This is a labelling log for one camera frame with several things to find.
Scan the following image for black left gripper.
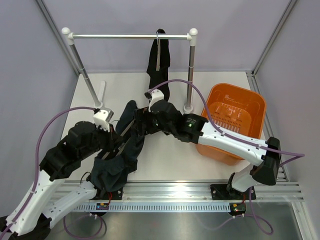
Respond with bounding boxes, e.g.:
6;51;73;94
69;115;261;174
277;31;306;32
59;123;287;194
79;121;124;160

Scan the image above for dark navy shorts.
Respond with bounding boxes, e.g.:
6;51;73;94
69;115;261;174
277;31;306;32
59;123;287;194
89;99;146;193

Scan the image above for black shorts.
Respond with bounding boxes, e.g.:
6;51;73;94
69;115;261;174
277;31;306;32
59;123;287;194
146;39;171;90

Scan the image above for grey hanger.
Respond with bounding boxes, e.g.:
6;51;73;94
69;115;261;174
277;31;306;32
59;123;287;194
99;119;135;160

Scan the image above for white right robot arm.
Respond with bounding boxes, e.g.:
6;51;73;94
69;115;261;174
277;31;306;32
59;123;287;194
133;101;281;200

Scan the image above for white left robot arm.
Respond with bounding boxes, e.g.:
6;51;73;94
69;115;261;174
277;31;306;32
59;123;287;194
0;121;124;240

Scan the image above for orange plastic basket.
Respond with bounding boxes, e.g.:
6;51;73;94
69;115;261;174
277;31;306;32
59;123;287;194
195;82;267;166

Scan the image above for metal clothes rack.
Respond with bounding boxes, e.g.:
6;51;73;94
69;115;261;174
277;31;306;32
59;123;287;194
61;27;198;108

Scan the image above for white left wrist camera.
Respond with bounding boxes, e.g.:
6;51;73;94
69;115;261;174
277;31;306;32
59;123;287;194
93;108;114;132

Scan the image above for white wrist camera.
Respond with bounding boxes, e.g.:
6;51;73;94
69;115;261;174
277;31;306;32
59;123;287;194
144;88;165;113
93;108;114;132

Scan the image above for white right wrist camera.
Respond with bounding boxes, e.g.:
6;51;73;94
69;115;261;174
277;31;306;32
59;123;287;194
144;88;165;113

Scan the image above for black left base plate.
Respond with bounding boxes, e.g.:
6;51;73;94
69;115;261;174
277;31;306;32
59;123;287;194
96;187;123;201

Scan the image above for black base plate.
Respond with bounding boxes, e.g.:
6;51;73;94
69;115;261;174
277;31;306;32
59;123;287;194
96;187;123;201
210;183;257;200

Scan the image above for aluminium mounting rail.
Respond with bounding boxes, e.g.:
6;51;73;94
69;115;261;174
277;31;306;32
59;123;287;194
54;180;305;202

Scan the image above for slotted cable duct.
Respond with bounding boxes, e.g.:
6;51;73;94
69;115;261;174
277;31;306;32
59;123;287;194
73;202;231;213

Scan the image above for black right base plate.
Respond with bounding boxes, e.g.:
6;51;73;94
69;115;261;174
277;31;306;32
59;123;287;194
210;183;257;200

